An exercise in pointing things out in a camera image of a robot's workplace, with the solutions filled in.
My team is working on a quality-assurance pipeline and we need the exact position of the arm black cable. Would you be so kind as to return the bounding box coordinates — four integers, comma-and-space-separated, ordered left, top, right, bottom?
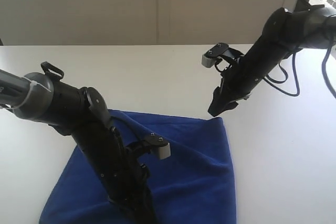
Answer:
214, 0, 336, 99
109, 115, 148, 146

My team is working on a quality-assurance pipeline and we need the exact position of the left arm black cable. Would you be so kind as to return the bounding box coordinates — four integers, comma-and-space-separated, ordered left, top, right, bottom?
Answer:
109, 115, 148, 146

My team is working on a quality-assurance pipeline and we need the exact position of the blue terry towel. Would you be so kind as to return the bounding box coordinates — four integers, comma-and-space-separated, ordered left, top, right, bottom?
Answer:
39, 110, 237, 223

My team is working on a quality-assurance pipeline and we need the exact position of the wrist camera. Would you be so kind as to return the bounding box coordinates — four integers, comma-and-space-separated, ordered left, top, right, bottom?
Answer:
201, 42, 244, 68
126, 133, 171, 160

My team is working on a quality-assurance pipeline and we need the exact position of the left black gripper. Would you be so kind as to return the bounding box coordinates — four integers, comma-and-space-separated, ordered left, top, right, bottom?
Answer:
70, 119, 158, 224

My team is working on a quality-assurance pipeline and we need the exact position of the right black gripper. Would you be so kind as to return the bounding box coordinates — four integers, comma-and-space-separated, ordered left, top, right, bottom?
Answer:
207, 37, 286, 116

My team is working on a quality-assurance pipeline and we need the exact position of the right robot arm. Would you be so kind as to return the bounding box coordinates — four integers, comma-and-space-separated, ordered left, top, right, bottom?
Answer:
202, 7, 335, 116

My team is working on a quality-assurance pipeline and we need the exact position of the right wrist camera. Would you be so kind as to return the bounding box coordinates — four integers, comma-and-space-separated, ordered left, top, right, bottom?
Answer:
201, 42, 244, 68

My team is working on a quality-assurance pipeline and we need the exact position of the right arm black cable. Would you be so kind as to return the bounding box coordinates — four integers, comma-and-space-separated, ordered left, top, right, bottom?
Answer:
214, 0, 336, 99

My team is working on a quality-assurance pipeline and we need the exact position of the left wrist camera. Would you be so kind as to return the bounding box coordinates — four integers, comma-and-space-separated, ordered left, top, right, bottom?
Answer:
126, 133, 171, 160

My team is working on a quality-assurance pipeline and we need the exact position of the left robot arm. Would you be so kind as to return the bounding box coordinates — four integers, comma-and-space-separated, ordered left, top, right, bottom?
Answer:
1, 62, 170, 223

